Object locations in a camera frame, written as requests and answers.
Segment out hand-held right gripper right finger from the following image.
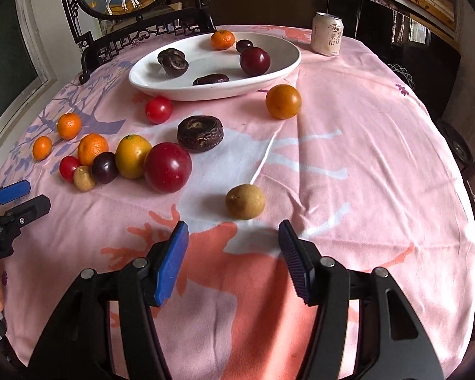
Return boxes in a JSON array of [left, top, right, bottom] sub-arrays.
[[278, 219, 446, 380]]

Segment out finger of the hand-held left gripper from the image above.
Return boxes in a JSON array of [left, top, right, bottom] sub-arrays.
[[0, 179, 31, 207], [0, 195, 51, 231]]

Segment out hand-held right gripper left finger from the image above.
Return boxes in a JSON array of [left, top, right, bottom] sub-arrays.
[[28, 221, 191, 380]]

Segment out small mandarin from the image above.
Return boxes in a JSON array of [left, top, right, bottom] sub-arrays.
[[32, 136, 53, 161]]

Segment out red cherry tomato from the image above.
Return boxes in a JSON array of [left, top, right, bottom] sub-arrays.
[[59, 155, 81, 183], [145, 96, 173, 124]]

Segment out small brown longan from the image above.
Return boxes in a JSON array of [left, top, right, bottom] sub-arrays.
[[73, 165, 97, 193]]

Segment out dark purple plum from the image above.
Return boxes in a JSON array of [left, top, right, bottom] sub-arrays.
[[92, 151, 119, 184]]

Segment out large red plum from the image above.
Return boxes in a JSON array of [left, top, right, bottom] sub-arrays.
[[143, 142, 193, 193]]

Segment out yellow orange citrus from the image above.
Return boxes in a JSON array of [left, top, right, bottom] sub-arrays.
[[115, 135, 153, 180]]

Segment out large dark water chestnut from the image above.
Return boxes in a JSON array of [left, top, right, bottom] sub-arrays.
[[177, 116, 225, 153]]

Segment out large orange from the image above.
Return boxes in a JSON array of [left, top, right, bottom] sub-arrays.
[[265, 84, 302, 120]]

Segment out white oval plate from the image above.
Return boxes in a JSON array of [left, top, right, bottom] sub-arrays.
[[129, 32, 302, 101]]

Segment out pink printed tablecloth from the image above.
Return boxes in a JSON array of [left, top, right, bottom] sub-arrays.
[[0, 26, 475, 380]]

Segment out white framed window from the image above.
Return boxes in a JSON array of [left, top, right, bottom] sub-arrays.
[[0, 0, 56, 155]]

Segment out black round disc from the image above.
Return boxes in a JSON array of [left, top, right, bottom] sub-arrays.
[[435, 121, 473, 165]]

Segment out glossy black cabinet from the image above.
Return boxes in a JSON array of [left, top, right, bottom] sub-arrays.
[[328, 0, 462, 119]]

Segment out beige drink can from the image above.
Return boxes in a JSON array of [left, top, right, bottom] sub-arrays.
[[310, 12, 343, 57]]

